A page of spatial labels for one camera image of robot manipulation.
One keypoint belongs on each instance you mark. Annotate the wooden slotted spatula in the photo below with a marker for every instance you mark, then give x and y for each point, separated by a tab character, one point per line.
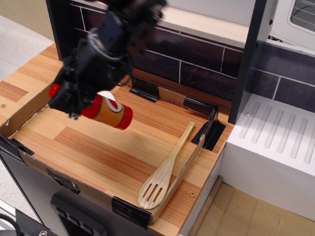
156	186

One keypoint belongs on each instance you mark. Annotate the white ridged sink drainboard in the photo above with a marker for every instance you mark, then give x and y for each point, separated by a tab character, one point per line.
270	155

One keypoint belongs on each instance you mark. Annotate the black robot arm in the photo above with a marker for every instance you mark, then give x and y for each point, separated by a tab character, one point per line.
127	26

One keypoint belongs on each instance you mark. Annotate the white appliance with vent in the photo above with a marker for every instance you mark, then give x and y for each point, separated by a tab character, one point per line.
294	23

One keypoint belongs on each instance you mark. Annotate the yellow handled toy knife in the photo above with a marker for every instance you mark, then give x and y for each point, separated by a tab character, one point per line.
107	94

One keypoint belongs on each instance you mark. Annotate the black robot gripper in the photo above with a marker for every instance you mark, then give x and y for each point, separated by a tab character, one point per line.
87	71

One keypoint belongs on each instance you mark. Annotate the black shelf post left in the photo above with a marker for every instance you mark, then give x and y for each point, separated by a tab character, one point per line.
67	25

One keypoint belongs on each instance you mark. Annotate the red hot sauce bottle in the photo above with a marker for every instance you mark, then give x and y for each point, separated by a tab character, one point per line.
112	113

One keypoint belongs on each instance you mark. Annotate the black device bottom left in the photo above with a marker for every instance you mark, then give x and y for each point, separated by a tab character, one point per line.
22	225

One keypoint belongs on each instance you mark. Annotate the black shelf post right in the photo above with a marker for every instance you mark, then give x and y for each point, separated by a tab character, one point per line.
259	30

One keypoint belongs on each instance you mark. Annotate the light wooden shelf board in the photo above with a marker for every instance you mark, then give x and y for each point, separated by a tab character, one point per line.
201	18

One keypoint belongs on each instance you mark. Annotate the black shelf post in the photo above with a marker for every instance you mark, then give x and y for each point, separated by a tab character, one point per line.
259	30
67	25

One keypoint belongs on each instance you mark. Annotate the black oven control panel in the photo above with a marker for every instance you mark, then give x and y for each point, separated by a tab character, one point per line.
76	222

